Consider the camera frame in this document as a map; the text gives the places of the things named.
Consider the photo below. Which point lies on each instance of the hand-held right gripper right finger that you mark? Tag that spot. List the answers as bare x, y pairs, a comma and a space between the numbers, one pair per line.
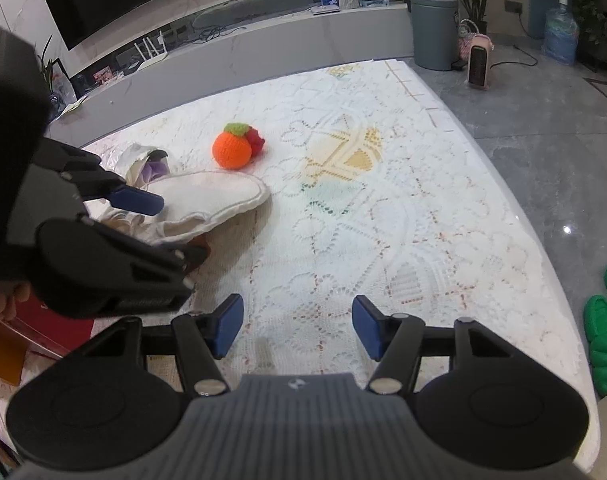
366, 325

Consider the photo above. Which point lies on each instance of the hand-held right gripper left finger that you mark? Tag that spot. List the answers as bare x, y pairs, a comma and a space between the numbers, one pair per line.
228, 322

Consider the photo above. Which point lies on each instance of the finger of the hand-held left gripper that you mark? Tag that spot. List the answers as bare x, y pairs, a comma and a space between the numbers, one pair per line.
173, 259
138, 202

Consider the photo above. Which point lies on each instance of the white padded cloth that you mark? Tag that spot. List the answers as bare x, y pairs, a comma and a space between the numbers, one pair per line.
208, 200

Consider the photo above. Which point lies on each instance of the orange cardboard box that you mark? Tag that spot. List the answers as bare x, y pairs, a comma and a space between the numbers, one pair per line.
1, 355

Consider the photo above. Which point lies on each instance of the person's left hand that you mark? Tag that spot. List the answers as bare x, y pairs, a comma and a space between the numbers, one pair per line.
6, 299

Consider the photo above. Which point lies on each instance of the clear plastic bag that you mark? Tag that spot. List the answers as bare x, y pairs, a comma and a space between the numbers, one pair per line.
133, 157

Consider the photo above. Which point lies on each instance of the green potted grass plant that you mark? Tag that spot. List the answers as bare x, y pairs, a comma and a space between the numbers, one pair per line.
47, 65

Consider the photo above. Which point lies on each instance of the orange crochet fruit toy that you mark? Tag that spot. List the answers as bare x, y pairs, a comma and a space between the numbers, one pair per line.
229, 149

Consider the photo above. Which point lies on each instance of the white lace tablecloth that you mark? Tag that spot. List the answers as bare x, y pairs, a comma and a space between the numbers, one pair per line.
383, 210

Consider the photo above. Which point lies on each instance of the pink small box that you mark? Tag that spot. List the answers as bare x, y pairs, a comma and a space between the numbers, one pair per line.
103, 76

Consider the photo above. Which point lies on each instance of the red transparent storage box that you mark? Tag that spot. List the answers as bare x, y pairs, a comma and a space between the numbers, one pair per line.
58, 325

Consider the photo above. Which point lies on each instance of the white router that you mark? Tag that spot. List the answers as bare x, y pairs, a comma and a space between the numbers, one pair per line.
151, 57

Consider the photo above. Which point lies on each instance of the white marble television cabinet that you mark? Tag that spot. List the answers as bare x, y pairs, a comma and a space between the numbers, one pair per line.
283, 45

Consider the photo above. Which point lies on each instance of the white flat device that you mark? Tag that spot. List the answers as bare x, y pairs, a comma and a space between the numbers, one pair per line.
325, 9

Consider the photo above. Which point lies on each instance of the pink space heater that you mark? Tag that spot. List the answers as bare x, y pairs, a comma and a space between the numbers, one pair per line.
480, 65

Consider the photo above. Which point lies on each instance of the grey trash bin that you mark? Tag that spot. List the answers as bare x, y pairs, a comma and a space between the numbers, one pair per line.
435, 30

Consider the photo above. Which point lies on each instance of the pink small basket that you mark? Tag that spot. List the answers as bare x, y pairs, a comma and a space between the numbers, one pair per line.
467, 32

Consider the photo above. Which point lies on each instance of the blue water jug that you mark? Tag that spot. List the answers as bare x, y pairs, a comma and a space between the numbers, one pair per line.
561, 37

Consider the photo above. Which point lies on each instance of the bushy green potted plant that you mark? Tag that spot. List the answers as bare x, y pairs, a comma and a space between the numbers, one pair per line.
586, 0

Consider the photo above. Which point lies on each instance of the black picture frame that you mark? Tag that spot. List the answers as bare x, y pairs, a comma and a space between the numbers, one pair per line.
63, 77

